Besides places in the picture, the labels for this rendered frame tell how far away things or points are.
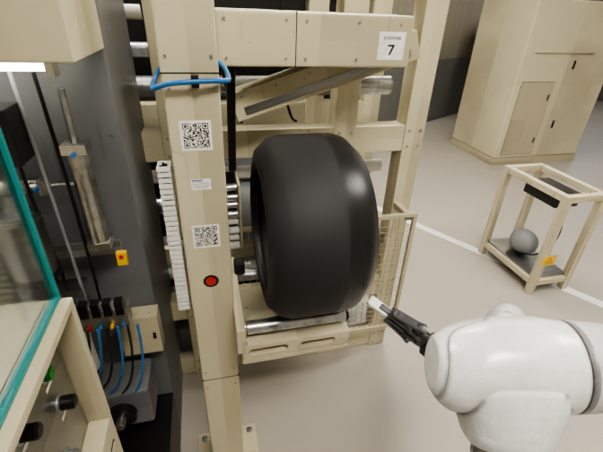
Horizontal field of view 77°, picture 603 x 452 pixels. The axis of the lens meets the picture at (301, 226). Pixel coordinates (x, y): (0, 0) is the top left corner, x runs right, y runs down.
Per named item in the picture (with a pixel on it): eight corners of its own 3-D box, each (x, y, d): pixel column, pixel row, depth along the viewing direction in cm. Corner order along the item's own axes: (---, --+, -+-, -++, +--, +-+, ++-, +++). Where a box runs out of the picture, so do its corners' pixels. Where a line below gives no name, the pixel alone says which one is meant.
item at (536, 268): (528, 294, 284) (569, 197, 245) (477, 251, 335) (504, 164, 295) (565, 289, 292) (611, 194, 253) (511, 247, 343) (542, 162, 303)
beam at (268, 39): (218, 67, 111) (214, 7, 104) (214, 56, 133) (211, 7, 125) (408, 68, 125) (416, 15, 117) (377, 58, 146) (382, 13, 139)
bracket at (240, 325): (238, 354, 118) (236, 331, 114) (228, 277, 152) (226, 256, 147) (249, 352, 119) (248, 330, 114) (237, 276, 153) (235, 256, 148)
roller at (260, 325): (244, 337, 119) (242, 323, 119) (243, 333, 124) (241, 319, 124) (349, 321, 127) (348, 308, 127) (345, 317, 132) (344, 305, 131)
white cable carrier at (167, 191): (179, 310, 120) (155, 167, 97) (179, 299, 124) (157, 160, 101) (193, 308, 121) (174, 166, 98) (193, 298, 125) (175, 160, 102)
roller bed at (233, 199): (194, 256, 156) (186, 188, 141) (194, 237, 168) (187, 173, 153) (243, 250, 160) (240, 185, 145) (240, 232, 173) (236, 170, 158)
